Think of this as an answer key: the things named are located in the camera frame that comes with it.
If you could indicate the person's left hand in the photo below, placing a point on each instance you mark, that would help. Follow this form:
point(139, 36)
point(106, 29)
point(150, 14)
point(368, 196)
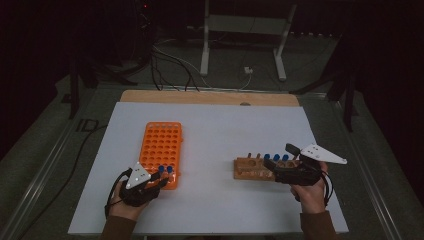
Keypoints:
point(125, 210)

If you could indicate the blue capped test tube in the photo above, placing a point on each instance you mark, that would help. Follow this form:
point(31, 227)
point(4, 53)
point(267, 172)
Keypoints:
point(285, 157)
point(266, 156)
point(161, 169)
point(276, 157)
point(169, 169)

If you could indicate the wooden tube rack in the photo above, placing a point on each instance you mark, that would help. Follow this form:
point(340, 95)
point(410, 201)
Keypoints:
point(245, 173)

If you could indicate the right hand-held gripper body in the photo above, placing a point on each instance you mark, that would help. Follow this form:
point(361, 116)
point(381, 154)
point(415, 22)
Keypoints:
point(321, 154)

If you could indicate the orange plastic tube rack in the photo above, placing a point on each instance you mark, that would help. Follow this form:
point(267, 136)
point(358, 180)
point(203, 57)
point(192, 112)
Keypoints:
point(160, 146)

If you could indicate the dark equipment tower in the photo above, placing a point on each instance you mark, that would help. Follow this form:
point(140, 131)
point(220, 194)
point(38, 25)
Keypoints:
point(145, 30)

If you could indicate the black tripod stand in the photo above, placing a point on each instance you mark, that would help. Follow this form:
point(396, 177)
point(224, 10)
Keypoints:
point(348, 100)
point(74, 90)

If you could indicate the white table mat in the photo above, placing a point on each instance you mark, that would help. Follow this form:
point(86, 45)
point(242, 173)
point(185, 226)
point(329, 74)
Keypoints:
point(213, 133)

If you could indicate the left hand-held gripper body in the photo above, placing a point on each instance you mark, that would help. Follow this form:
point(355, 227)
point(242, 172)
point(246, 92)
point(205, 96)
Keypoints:
point(137, 176)

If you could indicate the aluminium rail frame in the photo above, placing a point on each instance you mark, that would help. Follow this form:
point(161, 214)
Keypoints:
point(380, 204)

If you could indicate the white metal stand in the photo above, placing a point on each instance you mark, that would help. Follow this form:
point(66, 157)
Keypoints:
point(205, 50)

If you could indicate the white plug adapter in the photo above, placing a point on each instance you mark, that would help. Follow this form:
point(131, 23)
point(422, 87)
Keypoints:
point(248, 70)

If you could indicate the person's right hand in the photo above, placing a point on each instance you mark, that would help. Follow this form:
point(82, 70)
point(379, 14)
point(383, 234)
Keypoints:
point(311, 198)

